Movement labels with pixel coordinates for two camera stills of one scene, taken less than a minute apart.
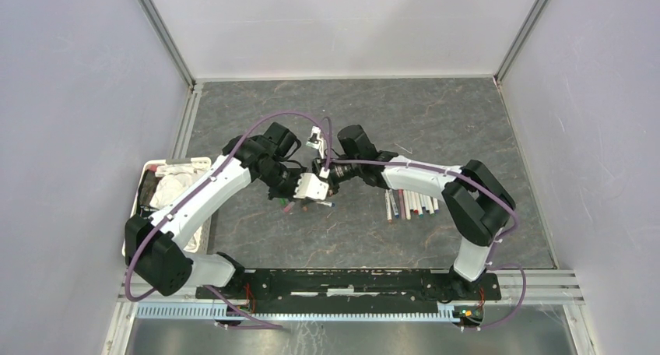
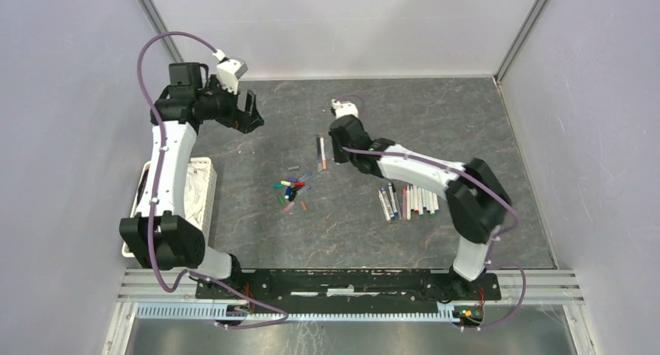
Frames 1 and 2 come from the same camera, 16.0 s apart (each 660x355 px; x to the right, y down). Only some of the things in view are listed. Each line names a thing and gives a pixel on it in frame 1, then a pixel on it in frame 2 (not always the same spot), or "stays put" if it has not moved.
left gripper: x=287 y=194 -> x=245 y=121
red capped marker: x=416 y=207 stays put
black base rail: x=350 y=291 stays put
